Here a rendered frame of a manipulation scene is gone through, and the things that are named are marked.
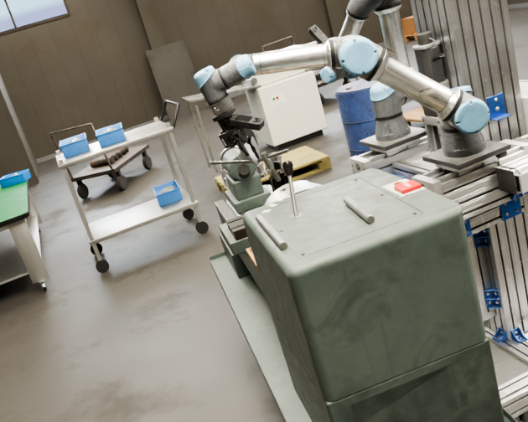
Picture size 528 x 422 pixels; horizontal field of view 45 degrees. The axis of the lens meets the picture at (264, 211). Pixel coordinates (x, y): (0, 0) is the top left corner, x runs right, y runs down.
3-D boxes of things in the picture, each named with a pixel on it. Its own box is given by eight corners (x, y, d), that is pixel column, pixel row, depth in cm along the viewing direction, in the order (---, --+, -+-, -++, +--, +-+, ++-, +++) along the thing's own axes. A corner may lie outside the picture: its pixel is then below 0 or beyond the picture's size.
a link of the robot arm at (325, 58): (365, 30, 223) (226, 49, 226) (370, 32, 212) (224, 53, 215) (368, 64, 226) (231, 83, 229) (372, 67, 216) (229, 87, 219)
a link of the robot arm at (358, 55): (486, 102, 219) (347, 27, 212) (500, 110, 205) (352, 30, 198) (467, 133, 223) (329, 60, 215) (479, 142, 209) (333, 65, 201)
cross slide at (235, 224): (327, 208, 284) (324, 199, 283) (235, 240, 278) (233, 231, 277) (314, 198, 301) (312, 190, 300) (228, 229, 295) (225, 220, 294)
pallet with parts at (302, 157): (234, 204, 642) (225, 175, 632) (214, 190, 714) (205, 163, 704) (335, 166, 670) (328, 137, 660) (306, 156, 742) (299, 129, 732)
